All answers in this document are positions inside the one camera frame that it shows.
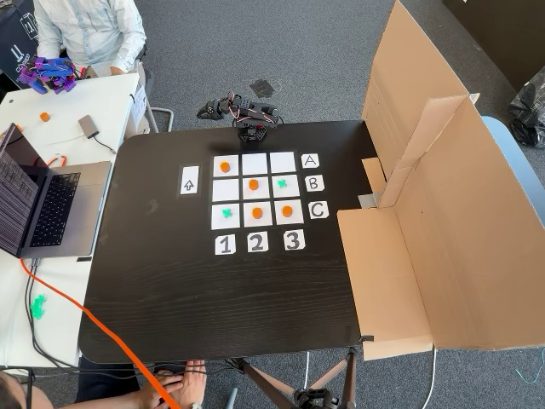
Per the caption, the purple blue leader arm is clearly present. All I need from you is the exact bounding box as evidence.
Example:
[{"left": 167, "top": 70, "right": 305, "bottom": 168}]
[{"left": 16, "top": 55, "right": 77, "bottom": 95}]

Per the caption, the white paper grid square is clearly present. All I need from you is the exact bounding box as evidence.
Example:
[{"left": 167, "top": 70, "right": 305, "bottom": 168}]
[
  {"left": 211, "top": 204, "right": 242, "bottom": 230},
  {"left": 213, "top": 155, "right": 240, "bottom": 176},
  {"left": 212, "top": 178, "right": 240, "bottom": 202},
  {"left": 269, "top": 152, "right": 296, "bottom": 174},
  {"left": 243, "top": 203, "right": 273, "bottom": 228},
  {"left": 242, "top": 176, "right": 270, "bottom": 200},
  {"left": 274, "top": 200, "right": 304, "bottom": 226},
  {"left": 272, "top": 175, "right": 300, "bottom": 199},
  {"left": 242, "top": 153, "right": 268, "bottom": 176}
]

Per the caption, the person's hand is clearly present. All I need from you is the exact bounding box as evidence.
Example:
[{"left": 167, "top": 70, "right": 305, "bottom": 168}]
[{"left": 148, "top": 360, "right": 208, "bottom": 406}]

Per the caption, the floor outlet cover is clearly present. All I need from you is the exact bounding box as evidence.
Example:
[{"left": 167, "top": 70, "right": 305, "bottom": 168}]
[{"left": 250, "top": 78, "right": 282, "bottom": 99}]

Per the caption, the white arrow paper sheet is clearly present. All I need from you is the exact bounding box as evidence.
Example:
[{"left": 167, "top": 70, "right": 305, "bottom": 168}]
[{"left": 180, "top": 165, "right": 200, "bottom": 196}]

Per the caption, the white printed paper sheet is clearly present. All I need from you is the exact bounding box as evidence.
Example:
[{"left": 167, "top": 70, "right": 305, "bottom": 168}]
[{"left": 130, "top": 83, "right": 148, "bottom": 123}]

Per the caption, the black office chair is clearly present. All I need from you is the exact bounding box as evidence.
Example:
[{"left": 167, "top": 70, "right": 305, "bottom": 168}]
[{"left": 131, "top": 0, "right": 157, "bottom": 99}]

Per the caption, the white side table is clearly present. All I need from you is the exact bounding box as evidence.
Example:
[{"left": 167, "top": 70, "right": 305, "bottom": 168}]
[{"left": 0, "top": 72, "right": 148, "bottom": 367}]

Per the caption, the grey usb hub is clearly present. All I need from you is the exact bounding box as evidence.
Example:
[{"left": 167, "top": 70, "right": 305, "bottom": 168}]
[{"left": 77, "top": 114, "right": 101, "bottom": 140}]

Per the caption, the paper sheet number 1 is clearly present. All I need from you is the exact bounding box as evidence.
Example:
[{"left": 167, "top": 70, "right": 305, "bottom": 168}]
[{"left": 215, "top": 234, "right": 237, "bottom": 256}]

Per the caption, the person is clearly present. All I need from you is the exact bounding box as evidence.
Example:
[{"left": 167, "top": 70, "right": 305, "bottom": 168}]
[
  {"left": 32, "top": 0, "right": 147, "bottom": 78},
  {"left": 0, "top": 355, "right": 208, "bottom": 409}
]

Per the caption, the paper sheet letter C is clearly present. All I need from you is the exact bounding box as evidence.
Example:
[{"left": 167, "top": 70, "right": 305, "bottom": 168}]
[{"left": 307, "top": 200, "right": 330, "bottom": 221}]

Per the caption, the paper sheet number 3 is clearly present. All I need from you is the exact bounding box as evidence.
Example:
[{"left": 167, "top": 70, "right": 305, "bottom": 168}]
[{"left": 284, "top": 229, "right": 306, "bottom": 251}]

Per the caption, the grey open laptop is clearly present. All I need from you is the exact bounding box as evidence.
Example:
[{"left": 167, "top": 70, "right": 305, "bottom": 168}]
[{"left": 0, "top": 122, "right": 112, "bottom": 259}]

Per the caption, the large brown cardboard box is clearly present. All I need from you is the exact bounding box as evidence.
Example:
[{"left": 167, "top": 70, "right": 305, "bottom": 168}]
[{"left": 336, "top": 0, "right": 545, "bottom": 362}]

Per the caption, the dark brown cabinet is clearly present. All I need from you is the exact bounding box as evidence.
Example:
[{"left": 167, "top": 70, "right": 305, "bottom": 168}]
[{"left": 442, "top": 0, "right": 545, "bottom": 93}]

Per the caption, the black plastic bag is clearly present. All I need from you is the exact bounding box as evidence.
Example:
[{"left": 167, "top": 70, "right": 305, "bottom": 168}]
[{"left": 508, "top": 66, "right": 545, "bottom": 149}]

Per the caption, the black hub cable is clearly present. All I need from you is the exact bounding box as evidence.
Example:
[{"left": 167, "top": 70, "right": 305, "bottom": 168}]
[{"left": 91, "top": 135, "right": 118, "bottom": 154}]

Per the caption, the thick orange cable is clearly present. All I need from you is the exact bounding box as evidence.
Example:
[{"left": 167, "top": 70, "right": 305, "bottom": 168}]
[{"left": 19, "top": 256, "right": 182, "bottom": 409}]

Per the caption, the black laptop cable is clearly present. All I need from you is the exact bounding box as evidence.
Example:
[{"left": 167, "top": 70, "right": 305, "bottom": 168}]
[{"left": 24, "top": 258, "right": 150, "bottom": 380}]

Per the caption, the camera tripod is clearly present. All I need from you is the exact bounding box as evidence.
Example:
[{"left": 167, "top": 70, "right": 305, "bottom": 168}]
[{"left": 225, "top": 347, "right": 361, "bottom": 409}]

